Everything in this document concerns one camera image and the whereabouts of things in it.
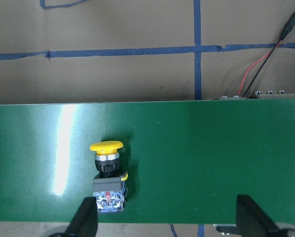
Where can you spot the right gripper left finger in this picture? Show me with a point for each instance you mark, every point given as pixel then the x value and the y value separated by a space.
pixel 85 221

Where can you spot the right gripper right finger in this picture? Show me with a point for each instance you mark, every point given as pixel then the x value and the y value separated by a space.
pixel 252 221

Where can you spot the yellow push button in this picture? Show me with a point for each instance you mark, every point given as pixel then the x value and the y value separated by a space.
pixel 109 186

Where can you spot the green conveyor belt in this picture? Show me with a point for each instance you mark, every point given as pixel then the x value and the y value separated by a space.
pixel 187 161

